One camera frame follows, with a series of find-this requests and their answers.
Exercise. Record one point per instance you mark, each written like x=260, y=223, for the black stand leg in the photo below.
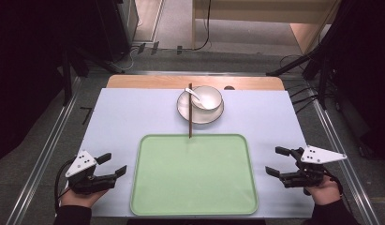
x=290, y=65

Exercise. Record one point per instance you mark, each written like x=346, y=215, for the person's left hand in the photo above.
x=79, y=199

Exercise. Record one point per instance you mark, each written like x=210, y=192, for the pale blue table mat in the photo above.
x=118, y=125

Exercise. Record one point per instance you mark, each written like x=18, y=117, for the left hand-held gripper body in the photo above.
x=81, y=164

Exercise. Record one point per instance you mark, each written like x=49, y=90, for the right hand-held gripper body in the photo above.
x=318, y=155

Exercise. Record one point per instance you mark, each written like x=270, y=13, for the white ceramic spoon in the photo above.
x=191, y=92

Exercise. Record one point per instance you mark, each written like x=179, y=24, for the wooden furniture frame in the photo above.
x=259, y=14

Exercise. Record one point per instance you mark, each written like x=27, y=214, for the dark curtain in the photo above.
x=31, y=78
x=362, y=78

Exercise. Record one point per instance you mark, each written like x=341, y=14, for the green plastic tray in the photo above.
x=193, y=175

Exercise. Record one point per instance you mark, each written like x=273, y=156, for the black stand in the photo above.
x=99, y=62

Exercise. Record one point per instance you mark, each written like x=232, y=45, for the black cabinet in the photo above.
x=115, y=28

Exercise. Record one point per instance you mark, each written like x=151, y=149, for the metal floor rail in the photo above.
x=357, y=190
x=46, y=153

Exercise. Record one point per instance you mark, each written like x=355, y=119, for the white bowl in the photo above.
x=212, y=96

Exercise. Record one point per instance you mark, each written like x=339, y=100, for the white plate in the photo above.
x=200, y=118

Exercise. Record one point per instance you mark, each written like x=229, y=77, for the brown chopstick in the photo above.
x=190, y=126

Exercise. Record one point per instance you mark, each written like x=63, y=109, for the person's right hand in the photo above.
x=326, y=192

